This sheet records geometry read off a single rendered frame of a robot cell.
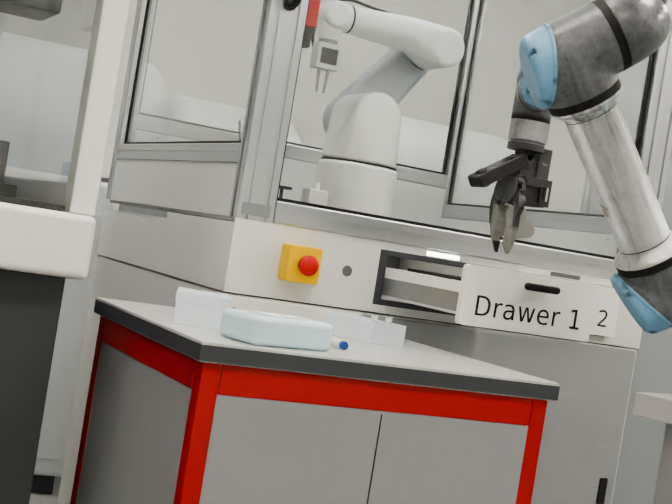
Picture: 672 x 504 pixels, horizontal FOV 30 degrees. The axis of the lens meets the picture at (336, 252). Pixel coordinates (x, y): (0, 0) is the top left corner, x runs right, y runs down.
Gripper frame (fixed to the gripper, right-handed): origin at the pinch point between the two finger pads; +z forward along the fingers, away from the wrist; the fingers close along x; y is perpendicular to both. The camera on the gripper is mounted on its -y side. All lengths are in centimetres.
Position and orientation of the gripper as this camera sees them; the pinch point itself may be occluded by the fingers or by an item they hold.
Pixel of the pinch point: (499, 245)
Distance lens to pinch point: 242.0
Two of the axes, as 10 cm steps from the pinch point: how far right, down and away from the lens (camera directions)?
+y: 8.9, 1.5, 4.4
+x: -4.3, -0.9, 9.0
